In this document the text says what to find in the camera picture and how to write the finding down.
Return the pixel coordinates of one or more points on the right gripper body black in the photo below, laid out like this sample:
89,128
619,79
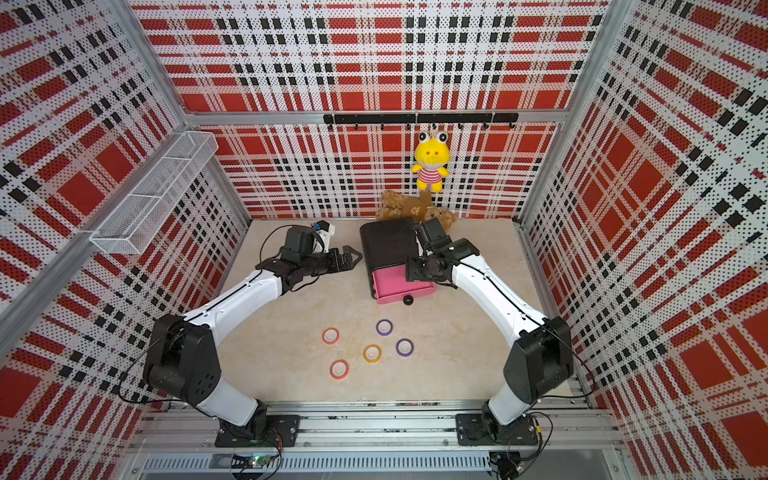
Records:
421,268

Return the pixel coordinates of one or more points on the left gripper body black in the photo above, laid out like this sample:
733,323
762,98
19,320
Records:
321,263

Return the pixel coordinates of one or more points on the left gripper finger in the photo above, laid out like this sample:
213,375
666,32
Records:
346,265
349,253

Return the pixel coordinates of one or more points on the black drawer cabinet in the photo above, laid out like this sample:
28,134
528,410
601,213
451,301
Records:
387,244

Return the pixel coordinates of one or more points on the pink drawer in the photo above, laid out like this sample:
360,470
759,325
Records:
390,286

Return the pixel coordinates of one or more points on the purple tape roll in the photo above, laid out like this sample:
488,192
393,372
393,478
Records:
404,347
384,327

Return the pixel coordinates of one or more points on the yellow tape roll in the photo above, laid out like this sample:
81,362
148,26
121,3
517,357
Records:
372,353

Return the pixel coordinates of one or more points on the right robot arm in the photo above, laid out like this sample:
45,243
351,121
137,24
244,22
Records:
540,357

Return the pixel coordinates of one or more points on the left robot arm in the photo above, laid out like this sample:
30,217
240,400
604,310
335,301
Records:
182,359

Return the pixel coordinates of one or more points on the red tape roll upper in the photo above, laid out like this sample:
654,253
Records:
330,336

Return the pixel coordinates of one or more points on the red tape roll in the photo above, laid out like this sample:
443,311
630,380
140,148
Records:
330,336
339,369

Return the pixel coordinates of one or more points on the red tape roll lower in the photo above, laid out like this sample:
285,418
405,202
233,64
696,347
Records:
339,369

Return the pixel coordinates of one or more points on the brown teddy bear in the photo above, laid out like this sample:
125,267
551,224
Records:
421,208

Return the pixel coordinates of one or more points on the yellow frog plush toy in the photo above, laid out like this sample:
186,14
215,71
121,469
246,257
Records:
431,156

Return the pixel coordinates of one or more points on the black hook rail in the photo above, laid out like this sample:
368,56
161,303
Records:
420,118

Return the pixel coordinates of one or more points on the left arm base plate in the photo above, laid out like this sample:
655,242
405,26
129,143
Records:
282,429

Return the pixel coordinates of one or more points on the white wire mesh basket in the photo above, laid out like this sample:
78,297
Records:
135,221

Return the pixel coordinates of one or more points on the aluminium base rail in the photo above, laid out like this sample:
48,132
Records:
382,440

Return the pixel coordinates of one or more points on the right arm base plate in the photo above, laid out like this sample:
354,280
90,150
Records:
479,430

